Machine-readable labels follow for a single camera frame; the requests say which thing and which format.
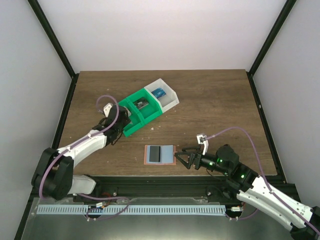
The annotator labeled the black left frame post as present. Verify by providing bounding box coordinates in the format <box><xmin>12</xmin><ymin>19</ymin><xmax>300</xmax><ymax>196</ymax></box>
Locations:
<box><xmin>26</xmin><ymin>0</ymin><xmax>77</xmax><ymax>78</ymax></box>

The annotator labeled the green middle plastic bin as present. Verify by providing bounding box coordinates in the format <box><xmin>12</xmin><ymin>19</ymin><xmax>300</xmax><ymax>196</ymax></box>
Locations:
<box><xmin>126</xmin><ymin>88</ymin><xmax>163</xmax><ymax>125</ymax></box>

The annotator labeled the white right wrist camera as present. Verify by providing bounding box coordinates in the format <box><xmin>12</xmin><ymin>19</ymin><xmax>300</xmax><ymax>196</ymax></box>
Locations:
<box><xmin>196</xmin><ymin>133</ymin><xmax>209</xmax><ymax>155</ymax></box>

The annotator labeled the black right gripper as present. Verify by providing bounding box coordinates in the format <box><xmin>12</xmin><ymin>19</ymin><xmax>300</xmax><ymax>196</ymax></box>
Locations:
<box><xmin>174</xmin><ymin>146</ymin><xmax>230</xmax><ymax>175</ymax></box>

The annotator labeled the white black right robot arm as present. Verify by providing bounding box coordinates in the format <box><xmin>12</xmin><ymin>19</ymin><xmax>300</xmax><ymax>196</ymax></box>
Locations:
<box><xmin>174</xmin><ymin>144</ymin><xmax>320</xmax><ymax>240</ymax></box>

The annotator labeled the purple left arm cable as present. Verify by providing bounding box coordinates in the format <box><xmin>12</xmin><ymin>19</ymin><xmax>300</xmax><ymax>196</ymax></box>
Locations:
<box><xmin>38</xmin><ymin>94</ymin><xmax>131</xmax><ymax>222</ymax></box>

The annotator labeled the green front plastic bin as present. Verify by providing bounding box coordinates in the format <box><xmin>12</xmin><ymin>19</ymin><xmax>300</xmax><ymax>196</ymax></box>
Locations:
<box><xmin>119</xmin><ymin>98</ymin><xmax>143</xmax><ymax>137</ymax></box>

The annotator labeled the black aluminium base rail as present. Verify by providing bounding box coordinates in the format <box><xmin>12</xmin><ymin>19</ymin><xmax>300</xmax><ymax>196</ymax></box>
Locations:
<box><xmin>32</xmin><ymin>176</ymin><xmax>296</xmax><ymax>203</ymax></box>

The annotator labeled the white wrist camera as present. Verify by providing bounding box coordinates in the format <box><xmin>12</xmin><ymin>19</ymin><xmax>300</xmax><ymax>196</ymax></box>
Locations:
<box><xmin>196</xmin><ymin>133</ymin><xmax>209</xmax><ymax>155</ymax></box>
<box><xmin>102</xmin><ymin>103</ymin><xmax>113</xmax><ymax>117</ymax></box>

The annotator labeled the black VIP card stack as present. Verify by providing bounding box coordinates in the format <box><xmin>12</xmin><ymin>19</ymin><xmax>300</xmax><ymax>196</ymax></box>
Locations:
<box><xmin>133</xmin><ymin>97</ymin><xmax>149</xmax><ymax>110</ymax></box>

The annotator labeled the blue card stack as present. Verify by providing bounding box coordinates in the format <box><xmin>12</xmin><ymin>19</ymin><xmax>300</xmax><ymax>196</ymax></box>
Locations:
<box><xmin>151</xmin><ymin>87</ymin><xmax>166</xmax><ymax>99</ymax></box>

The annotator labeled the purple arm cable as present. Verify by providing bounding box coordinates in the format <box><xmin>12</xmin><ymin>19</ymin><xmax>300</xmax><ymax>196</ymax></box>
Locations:
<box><xmin>203</xmin><ymin>126</ymin><xmax>320</xmax><ymax>236</ymax></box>
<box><xmin>38</xmin><ymin>94</ymin><xmax>131</xmax><ymax>222</ymax></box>

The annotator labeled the green plastic bin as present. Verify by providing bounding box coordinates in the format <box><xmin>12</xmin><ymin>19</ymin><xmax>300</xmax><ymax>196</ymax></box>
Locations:
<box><xmin>126</xmin><ymin>88</ymin><xmax>163</xmax><ymax>125</ymax></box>
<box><xmin>119</xmin><ymin>98</ymin><xmax>143</xmax><ymax>137</ymax></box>

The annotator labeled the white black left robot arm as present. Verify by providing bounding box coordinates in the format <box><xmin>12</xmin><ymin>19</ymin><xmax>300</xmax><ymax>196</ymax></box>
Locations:
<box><xmin>31</xmin><ymin>103</ymin><xmax>131</xmax><ymax>202</ymax></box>

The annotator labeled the light blue slotted cable duct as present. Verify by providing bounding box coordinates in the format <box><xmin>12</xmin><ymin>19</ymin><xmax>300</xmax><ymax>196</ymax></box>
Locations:
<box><xmin>36</xmin><ymin>204</ymin><xmax>226</xmax><ymax>216</ymax></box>

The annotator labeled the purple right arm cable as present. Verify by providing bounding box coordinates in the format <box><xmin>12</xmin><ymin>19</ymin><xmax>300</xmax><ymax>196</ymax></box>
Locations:
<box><xmin>203</xmin><ymin>126</ymin><xmax>320</xmax><ymax>236</ymax></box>

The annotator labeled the black right frame post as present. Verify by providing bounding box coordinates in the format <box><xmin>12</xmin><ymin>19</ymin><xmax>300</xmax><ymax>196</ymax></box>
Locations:
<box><xmin>248</xmin><ymin>0</ymin><xmax>298</xmax><ymax>76</ymax></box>

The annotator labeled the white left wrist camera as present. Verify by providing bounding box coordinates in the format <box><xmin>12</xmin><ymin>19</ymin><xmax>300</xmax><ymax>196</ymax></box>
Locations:
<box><xmin>102</xmin><ymin>103</ymin><xmax>113</xmax><ymax>117</ymax></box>

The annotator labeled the black frame post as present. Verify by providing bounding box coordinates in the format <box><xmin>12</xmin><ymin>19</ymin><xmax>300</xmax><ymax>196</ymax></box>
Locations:
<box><xmin>26</xmin><ymin>0</ymin><xmax>77</xmax><ymax>78</ymax></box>
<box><xmin>248</xmin><ymin>0</ymin><xmax>298</xmax><ymax>76</ymax></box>

